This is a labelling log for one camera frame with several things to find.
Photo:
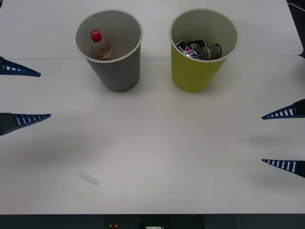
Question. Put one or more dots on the black robot torso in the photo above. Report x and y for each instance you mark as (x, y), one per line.
(155, 223)

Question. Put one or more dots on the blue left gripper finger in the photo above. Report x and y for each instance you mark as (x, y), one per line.
(9, 121)
(14, 69)

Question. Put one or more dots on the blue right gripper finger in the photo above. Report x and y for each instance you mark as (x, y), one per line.
(295, 110)
(293, 165)

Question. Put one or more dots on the grey plastic bin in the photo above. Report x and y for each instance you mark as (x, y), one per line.
(119, 74)

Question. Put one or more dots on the clear bottle with red cap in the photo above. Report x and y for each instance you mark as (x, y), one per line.
(96, 36)

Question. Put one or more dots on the grey-black drink can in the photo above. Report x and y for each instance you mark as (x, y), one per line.
(210, 51)

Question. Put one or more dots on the dark blue drink can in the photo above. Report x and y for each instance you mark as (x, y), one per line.
(191, 48)

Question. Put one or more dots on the yellow-green plastic bin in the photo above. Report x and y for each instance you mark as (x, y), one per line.
(190, 74)

